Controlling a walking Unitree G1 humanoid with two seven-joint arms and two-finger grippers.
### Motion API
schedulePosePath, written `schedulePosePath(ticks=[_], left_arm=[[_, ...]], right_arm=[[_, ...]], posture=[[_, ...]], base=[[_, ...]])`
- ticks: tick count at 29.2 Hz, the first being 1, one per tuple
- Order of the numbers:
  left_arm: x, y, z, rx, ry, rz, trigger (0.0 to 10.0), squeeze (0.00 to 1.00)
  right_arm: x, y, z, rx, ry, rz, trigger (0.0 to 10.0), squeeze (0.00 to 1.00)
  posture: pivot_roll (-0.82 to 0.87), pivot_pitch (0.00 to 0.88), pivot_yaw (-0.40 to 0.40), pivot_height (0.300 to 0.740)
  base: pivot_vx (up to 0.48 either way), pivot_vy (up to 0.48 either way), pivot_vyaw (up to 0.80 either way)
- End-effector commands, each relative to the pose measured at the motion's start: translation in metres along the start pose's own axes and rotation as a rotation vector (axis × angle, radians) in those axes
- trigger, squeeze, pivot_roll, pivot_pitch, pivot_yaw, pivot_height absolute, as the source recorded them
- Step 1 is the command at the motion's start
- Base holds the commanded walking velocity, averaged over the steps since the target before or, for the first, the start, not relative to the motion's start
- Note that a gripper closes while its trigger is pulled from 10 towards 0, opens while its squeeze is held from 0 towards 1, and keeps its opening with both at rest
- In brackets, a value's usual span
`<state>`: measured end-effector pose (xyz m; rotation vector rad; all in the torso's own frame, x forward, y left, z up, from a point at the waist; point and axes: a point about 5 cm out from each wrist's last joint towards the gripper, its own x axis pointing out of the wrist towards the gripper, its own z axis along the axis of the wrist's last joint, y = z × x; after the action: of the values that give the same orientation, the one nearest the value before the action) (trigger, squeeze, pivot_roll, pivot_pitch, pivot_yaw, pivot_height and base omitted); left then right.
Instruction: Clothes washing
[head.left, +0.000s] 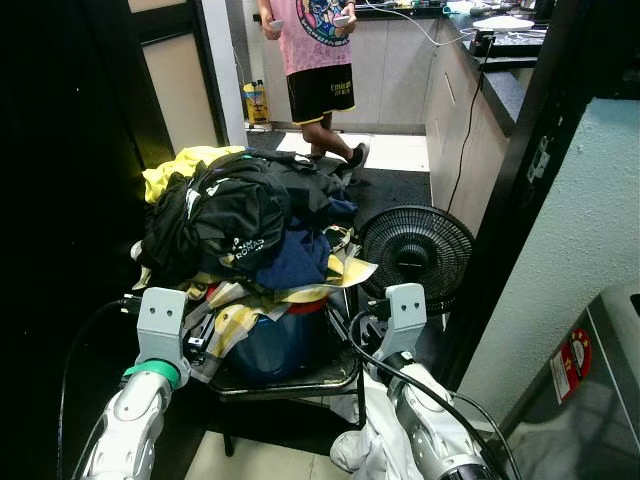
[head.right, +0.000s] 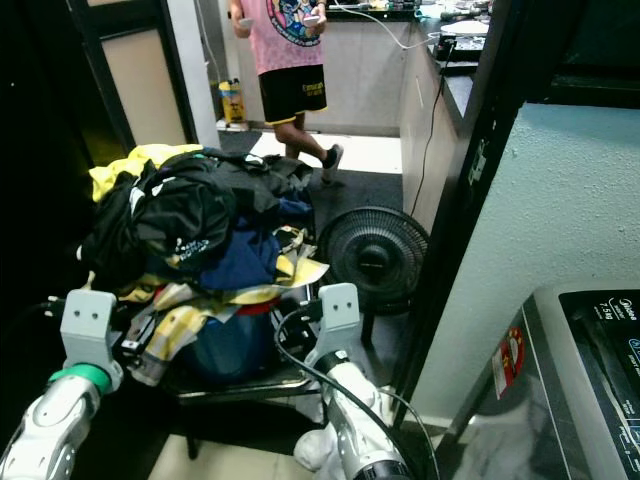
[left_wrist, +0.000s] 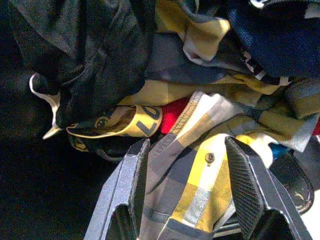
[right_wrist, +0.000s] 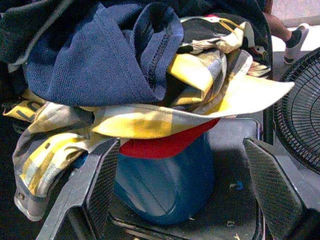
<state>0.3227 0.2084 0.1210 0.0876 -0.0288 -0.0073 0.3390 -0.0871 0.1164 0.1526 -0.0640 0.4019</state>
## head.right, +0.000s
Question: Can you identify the red washing machine sticker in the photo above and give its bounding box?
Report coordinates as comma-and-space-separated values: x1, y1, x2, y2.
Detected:
491, 325, 527, 400

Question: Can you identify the grey top-load washing machine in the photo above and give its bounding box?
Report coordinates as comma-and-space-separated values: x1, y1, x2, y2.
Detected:
443, 282, 640, 480

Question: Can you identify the yellow and white patterned garment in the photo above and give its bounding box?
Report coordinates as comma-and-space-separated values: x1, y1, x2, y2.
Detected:
112, 227, 332, 388

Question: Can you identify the blue laundry basket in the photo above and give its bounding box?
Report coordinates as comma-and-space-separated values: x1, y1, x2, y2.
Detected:
180, 300, 299, 387

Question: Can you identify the black round floor fan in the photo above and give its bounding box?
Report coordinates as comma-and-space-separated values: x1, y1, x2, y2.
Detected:
315, 206, 432, 317

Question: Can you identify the navy blue garment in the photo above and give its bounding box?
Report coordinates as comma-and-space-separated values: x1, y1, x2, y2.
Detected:
200, 224, 283, 292

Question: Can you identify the black metal stool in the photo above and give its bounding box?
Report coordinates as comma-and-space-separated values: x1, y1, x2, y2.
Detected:
160, 285, 323, 461

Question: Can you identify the white cloth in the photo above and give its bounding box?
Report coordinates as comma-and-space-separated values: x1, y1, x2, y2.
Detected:
293, 385, 391, 473

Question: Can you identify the black floor mat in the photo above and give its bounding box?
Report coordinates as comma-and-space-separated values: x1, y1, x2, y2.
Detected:
220, 129, 408, 227

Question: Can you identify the black garment with white print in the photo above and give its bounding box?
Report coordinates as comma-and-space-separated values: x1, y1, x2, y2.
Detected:
81, 149, 317, 288

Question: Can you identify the beige kitchen counter cabinet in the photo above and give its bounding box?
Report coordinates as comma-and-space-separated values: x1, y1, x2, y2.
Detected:
397, 18, 477, 233

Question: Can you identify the yellow bottle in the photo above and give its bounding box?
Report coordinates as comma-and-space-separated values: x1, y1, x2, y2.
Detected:
218, 78, 247, 127

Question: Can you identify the person in pink shirt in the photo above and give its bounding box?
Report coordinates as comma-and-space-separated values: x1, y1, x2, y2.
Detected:
227, 0, 347, 185

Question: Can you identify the black door with beige panels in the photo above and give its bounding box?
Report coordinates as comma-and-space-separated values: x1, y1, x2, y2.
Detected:
65, 0, 223, 161

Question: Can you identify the white plate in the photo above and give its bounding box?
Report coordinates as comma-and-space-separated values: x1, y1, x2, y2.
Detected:
439, 20, 490, 38

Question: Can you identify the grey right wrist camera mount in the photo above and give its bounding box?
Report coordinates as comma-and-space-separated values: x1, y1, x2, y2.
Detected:
317, 282, 364, 353

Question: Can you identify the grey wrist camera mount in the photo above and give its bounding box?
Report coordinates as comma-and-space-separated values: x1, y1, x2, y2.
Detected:
60, 289, 123, 373
317, 282, 364, 353

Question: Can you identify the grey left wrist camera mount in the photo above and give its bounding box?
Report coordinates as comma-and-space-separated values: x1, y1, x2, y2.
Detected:
60, 289, 123, 373

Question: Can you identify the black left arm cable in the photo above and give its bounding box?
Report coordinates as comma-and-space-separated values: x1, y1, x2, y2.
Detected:
15, 295, 67, 331

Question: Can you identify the black hanging power cable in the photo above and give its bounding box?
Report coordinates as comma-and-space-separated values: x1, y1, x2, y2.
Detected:
409, 58, 449, 217

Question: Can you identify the black door frame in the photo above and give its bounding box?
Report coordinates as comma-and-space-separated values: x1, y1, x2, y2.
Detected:
390, 0, 640, 403

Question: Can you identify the white cable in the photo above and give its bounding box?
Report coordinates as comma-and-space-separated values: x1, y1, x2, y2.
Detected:
327, 3, 443, 52

